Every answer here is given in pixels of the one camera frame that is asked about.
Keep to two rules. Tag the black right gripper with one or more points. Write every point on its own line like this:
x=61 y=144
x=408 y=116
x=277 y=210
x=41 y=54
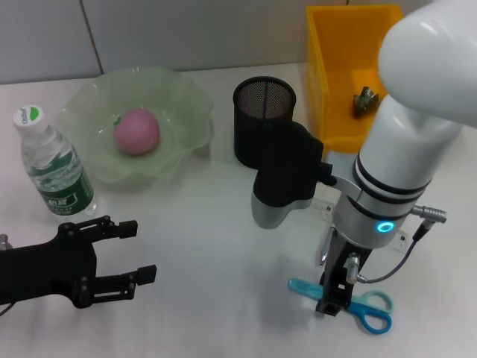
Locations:
x=341 y=268

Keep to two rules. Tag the blue scissors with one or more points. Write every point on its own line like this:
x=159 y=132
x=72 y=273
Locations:
x=372 y=309

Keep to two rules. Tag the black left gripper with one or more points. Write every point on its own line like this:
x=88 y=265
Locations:
x=44 y=268

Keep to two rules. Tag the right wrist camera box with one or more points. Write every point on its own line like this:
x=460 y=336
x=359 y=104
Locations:
x=287 y=168

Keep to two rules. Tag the black mesh pen holder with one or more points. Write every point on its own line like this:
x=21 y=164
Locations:
x=249 y=127

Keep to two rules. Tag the pink peach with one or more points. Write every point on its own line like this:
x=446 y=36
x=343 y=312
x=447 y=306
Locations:
x=136 y=130

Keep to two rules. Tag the silver pen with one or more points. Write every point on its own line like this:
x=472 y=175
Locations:
x=325 y=248

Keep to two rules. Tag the yellow plastic bin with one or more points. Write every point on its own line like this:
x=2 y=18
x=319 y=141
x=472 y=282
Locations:
x=335 y=56

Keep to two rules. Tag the clear plastic ruler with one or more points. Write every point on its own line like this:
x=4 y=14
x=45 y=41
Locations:
x=322 y=209

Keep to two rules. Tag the green plastic wrapper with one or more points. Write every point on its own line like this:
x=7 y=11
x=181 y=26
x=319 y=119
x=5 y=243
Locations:
x=365 y=102

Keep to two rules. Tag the green glass fruit plate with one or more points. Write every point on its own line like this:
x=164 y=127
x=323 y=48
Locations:
x=175 y=112

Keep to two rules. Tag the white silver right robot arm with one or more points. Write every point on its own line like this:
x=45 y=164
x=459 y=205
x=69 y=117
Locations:
x=410 y=112

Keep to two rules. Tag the clear green label water bottle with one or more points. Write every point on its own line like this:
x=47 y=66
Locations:
x=56 y=175

